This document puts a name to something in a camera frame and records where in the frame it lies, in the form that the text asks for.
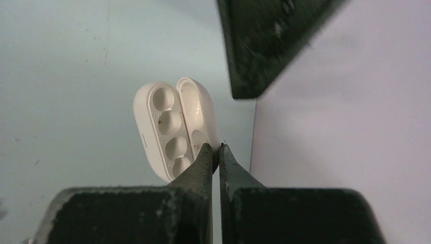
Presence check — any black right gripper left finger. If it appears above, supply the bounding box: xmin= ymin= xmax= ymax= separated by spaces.
xmin=33 ymin=144 xmax=213 ymax=243

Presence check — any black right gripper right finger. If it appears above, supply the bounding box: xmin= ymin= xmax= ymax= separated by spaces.
xmin=219 ymin=144 xmax=385 ymax=243

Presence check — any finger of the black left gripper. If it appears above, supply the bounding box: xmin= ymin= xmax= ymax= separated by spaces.
xmin=217 ymin=0 xmax=346 ymax=100

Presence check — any white earbud charging case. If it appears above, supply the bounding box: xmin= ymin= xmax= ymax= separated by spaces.
xmin=133 ymin=77 xmax=221 ymax=182

